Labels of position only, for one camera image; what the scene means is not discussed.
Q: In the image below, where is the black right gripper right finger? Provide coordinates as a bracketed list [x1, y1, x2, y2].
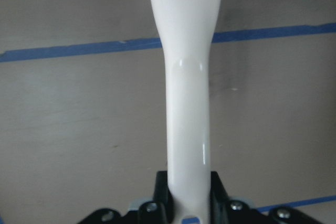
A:
[210, 171, 229, 221]

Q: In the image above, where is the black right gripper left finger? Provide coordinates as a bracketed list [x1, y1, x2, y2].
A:
[153, 170, 174, 220]

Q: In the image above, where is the white hand brush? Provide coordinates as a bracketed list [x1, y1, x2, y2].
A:
[151, 0, 221, 223]

